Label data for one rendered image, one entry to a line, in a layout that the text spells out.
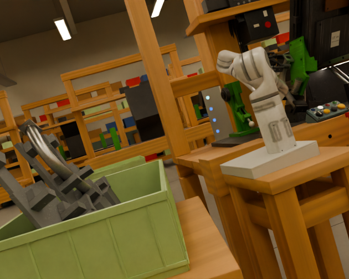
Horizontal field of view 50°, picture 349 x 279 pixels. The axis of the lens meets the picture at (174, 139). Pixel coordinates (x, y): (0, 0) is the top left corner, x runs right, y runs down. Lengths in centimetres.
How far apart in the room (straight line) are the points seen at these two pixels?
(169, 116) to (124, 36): 1015
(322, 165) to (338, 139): 51
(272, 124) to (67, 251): 71
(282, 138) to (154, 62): 100
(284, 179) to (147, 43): 119
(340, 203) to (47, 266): 82
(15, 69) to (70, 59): 158
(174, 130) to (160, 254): 127
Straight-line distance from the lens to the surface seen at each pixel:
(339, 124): 165
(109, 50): 1195
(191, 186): 202
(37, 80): 1197
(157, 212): 75
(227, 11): 205
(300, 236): 113
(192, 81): 212
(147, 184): 135
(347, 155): 119
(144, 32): 203
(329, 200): 119
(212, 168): 140
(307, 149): 121
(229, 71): 175
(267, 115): 119
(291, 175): 109
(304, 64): 187
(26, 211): 89
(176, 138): 198
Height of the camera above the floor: 110
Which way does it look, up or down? 4 degrees down
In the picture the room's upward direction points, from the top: 17 degrees counter-clockwise
